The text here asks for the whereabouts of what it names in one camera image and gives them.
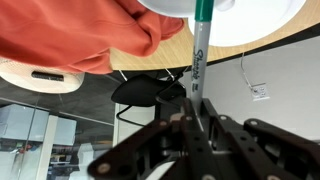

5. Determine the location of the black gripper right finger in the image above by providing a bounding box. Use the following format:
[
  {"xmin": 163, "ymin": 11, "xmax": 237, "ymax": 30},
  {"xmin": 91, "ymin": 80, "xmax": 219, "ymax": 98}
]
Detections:
[{"xmin": 201, "ymin": 98, "xmax": 320, "ymax": 180}]

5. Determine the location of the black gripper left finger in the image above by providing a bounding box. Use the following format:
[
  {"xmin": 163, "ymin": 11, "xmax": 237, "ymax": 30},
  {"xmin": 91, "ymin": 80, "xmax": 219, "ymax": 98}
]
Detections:
[{"xmin": 87, "ymin": 98, "xmax": 218, "ymax": 180}]

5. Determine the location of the green Sharpie marker pen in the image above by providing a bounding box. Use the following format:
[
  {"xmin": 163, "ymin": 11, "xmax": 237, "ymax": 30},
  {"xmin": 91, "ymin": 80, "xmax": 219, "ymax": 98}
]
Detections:
[{"xmin": 189, "ymin": 0, "xmax": 215, "ymax": 108}]

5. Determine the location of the black office chair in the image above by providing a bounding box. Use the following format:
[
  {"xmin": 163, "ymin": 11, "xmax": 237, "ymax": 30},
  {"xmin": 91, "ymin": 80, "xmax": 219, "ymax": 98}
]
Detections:
[{"xmin": 110, "ymin": 68, "xmax": 188, "ymax": 128}]

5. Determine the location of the large white plate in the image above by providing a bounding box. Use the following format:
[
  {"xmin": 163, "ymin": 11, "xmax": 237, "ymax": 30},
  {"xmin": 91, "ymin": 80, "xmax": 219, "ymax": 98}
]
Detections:
[{"xmin": 187, "ymin": 0, "xmax": 307, "ymax": 48}]

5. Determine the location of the orange fleece cloth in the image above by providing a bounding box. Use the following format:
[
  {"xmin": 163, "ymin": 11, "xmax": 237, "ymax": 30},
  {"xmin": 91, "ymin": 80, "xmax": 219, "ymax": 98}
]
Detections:
[{"xmin": 0, "ymin": 0, "xmax": 185, "ymax": 75}]

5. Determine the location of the beige stool with slot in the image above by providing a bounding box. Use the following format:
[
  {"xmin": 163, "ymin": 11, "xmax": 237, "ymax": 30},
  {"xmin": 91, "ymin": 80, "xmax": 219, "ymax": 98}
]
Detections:
[{"xmin": 0, "ymin": 56, "xmax": 86, "ymax": 95}]

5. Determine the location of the white wall outlet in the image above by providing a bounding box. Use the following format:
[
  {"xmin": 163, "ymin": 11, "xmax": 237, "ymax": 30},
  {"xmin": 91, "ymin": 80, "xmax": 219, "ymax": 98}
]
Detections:
[{"xmin": 250, "ymin": 83, "xmax": 271, "ymax": 102}]

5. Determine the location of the thin white cable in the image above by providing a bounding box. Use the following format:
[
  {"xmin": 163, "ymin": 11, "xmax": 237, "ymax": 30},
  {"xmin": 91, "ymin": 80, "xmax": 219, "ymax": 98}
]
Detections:
[{"xmin": 240, "ymin": 52, "xmax": 254, "ymax": 91}]

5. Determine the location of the white glass partition frame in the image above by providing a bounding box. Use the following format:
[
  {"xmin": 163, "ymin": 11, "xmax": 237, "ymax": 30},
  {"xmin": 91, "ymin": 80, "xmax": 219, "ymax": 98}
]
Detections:
[{"xmin": 34, "ymin": 114, "xmax": 59, "ymax": 180}]

